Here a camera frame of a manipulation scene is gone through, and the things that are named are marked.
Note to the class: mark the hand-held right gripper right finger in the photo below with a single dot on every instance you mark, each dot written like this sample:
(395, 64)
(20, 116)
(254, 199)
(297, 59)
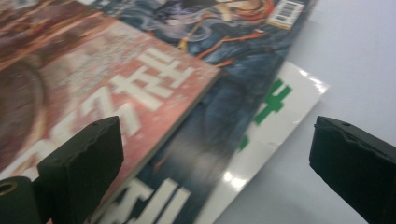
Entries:
(355, 168)

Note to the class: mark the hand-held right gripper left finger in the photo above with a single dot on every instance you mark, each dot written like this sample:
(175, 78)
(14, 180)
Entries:
(81, 168)

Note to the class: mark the white green-lettered magazine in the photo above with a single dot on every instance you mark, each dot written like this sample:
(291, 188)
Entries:
(280, 105)

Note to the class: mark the red-brown magazine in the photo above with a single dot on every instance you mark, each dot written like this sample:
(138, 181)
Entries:
(93, 62)

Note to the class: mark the dark blue illustrated magazine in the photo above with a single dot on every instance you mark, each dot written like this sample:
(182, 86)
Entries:
(224, 109)

